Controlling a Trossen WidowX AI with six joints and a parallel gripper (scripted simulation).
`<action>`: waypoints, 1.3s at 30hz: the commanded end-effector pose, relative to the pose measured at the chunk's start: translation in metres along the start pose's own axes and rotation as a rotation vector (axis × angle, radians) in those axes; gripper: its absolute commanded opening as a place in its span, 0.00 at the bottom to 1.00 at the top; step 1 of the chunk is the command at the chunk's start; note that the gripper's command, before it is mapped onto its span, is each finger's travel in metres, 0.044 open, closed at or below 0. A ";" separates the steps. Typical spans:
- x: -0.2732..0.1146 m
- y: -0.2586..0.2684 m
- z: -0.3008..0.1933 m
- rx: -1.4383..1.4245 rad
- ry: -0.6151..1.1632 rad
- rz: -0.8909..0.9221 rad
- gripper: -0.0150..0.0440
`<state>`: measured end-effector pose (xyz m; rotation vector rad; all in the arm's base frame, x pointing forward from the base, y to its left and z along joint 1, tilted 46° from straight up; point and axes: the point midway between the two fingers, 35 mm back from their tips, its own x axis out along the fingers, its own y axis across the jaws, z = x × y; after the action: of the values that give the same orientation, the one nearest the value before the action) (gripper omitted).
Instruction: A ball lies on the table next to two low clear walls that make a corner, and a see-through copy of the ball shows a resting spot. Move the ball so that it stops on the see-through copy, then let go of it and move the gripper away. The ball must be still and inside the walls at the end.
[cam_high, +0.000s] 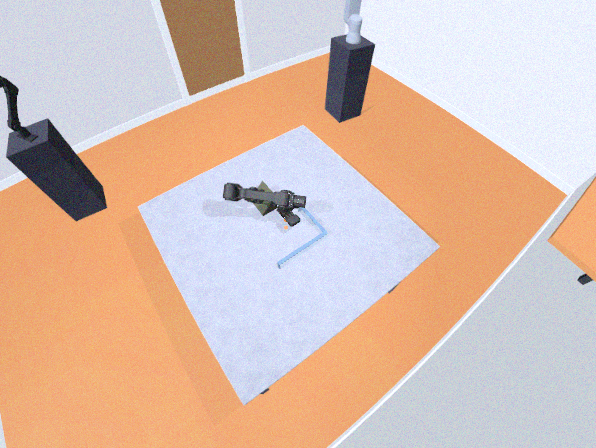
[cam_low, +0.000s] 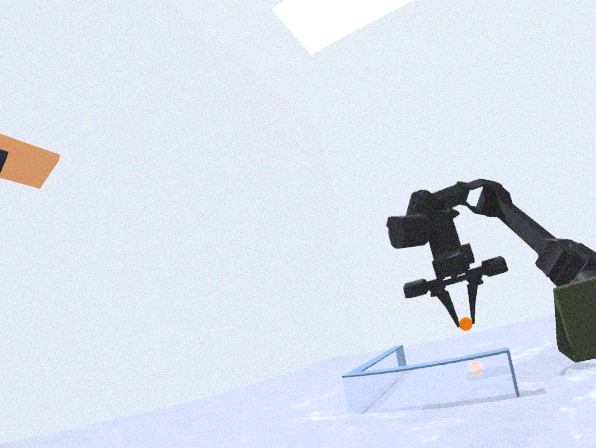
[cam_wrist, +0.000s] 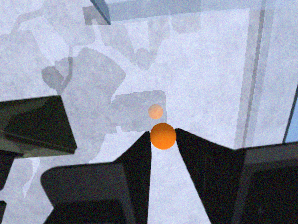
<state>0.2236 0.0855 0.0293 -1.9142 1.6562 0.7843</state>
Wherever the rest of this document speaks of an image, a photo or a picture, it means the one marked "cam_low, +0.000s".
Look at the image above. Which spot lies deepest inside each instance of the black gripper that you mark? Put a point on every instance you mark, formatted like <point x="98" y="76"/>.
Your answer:
<point x="420" y="287"/>

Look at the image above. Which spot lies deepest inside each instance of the blue flat bar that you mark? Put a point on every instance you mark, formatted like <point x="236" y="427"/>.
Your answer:
<point x="360" y="371"/>

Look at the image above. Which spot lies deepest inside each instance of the clear low corner walls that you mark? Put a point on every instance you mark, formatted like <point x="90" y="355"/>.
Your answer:
<point x="480" y="380"/>

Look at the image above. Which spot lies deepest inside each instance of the orange ball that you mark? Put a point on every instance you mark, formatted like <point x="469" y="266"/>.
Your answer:
<point x="465" y="323"/>

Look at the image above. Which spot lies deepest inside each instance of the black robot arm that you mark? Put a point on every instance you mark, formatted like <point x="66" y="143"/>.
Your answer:
<point x="429" y="217"/>

